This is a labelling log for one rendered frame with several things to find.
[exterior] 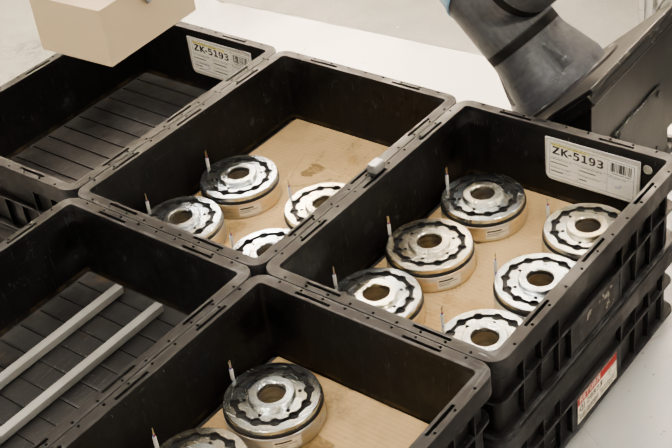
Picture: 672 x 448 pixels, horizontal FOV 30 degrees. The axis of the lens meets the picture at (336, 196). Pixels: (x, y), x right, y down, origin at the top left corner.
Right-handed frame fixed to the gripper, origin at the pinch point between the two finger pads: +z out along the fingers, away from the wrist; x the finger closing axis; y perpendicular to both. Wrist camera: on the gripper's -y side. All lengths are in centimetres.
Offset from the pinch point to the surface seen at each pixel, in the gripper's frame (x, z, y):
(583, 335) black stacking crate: 66, 26, 6
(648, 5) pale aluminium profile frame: -6, 93, -185
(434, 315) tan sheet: 50, 27, 9
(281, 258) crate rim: 37.2, 16.7, 18.4
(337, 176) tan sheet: 24.3, 27.0, -8.9
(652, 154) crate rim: 65, 17, -16
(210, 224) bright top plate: 18.5, 23.9, 9.8
